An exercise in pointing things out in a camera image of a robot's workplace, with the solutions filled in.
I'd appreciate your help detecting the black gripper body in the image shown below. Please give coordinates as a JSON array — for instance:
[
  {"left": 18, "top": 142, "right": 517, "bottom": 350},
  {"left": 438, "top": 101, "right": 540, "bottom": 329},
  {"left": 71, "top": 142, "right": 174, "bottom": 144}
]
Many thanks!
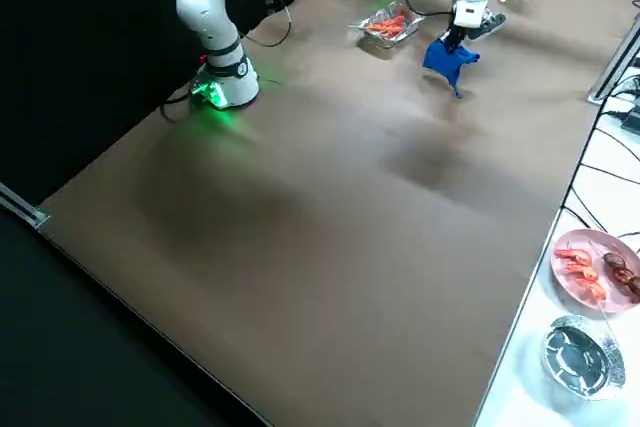
[{"left": 446, "top": 22, "right": 471, "bottom": 46}]

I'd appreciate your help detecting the blue dishcloth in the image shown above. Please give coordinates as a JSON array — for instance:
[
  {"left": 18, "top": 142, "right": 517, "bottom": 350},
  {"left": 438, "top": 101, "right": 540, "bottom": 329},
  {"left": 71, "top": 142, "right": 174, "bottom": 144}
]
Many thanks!
[{"left": 422, "top": 39, "right": 481, "bottom": 100}]

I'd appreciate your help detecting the rectangular aluminum foil pan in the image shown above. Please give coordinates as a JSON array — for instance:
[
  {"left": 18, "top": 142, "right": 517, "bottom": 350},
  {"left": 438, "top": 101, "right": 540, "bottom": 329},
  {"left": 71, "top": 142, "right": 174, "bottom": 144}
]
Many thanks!
[{"left": 348, "top": 2, "right": 426, "bottom": 51}]

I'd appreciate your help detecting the round aluminum foil pan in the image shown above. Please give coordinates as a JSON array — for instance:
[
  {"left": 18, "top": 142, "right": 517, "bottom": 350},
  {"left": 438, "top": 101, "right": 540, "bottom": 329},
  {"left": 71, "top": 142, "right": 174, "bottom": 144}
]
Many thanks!
[{"left": 539, "top": 314, "right": 627, "bottom": 402}]

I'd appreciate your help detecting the orange shrimp skewer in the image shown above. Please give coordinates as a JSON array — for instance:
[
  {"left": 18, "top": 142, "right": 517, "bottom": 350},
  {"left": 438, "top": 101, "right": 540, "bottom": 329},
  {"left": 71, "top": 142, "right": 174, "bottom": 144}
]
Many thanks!
[
  {"left": 348, "top": 15, "right": 409, "bottom": 39},
  {"left": 552, "top": 244, "right": 617, "bottom": 341}
]

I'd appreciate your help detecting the black power adapter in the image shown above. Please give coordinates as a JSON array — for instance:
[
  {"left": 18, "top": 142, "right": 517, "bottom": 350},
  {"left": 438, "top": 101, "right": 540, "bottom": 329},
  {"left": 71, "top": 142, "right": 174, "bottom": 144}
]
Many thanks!
[{"left": 619, "top": 105, "right": 640, "bottom": 137}]

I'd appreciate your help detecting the dark meat skewer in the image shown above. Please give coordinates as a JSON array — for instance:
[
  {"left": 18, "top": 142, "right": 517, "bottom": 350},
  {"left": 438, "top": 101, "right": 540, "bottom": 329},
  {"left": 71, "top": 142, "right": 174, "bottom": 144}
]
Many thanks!
[{"left": 587, "top": 240, "right": 640, "bottom": 294}]

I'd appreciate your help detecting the pink plate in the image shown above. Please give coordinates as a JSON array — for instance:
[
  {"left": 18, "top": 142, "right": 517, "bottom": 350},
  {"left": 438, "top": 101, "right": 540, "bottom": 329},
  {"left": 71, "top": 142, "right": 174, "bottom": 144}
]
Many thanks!
[{"left": 550, "top": 228, "right": 640, "bottom": 318}]

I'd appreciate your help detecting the aluminium profile post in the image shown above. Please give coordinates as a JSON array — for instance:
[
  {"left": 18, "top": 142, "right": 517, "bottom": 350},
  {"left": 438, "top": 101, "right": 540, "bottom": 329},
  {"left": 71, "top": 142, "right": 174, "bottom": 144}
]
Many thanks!
[{"left": 588, "top": 16, "right": 640, "bottom": 106}]

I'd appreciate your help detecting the aluminium frame rail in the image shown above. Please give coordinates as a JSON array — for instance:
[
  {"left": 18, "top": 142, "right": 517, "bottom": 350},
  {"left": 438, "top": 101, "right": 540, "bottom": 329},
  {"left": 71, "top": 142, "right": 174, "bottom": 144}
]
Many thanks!
[{"left": 0, "top": 181, "right": 52, "bottom": 232}]

